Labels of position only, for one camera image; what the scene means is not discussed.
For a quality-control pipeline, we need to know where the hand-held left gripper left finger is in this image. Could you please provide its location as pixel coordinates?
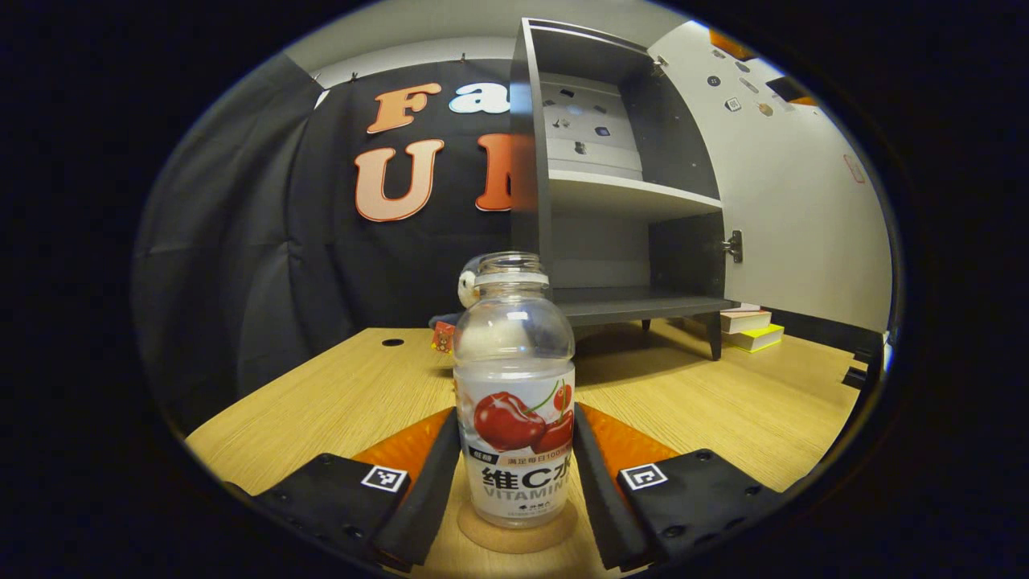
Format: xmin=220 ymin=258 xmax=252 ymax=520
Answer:
xmin=229 ymin=406 xmax=461 ymax=573

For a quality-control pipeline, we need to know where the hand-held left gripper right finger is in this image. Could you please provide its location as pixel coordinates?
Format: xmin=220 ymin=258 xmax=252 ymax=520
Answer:
xmin=572 ymin=402 xmax=785 ymax=573

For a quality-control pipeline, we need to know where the round cork coaster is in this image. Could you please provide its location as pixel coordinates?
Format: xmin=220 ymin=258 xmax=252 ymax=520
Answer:
xmin=457 ymin=499 xmax=580 ymax=554

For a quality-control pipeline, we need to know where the grey cabinet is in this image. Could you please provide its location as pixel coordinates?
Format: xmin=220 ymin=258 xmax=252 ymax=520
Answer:
xmin=508 ymin=18 xmax=740 ymax=361

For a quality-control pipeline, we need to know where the clear bottle with cherry label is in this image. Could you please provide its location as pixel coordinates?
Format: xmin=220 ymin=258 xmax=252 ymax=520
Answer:
xmin=453 ymin=252 xmax=577 ymax=529

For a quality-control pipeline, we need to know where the white cabinet door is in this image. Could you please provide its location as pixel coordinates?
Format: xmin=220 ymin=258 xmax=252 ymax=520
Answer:
xmin=647 ymin=20 xmax=893 ymax=335

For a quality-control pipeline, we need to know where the white cabinet shelf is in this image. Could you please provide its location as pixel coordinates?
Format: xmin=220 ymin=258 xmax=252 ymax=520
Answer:
xmin=548 ymin=170 xmax=723 ymax=224

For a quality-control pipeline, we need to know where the plush penguin toy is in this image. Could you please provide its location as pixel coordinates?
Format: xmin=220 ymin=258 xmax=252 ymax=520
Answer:
xmin=431 ymin=256 xmax=491 ymax=355

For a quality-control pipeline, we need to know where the yellow book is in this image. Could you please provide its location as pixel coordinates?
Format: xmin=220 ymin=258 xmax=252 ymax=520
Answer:
xmin=728 ymin=323 xmax=785 ymax=353

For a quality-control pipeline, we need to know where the white book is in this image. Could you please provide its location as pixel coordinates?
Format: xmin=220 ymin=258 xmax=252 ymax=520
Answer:
xmin=719 ymin=304 xmax=773 ymax=335

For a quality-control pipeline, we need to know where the black backdrop cloth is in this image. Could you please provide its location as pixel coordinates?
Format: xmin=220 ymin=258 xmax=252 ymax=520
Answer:
xmin=133 ymin=52 xmax=885 ymax=435

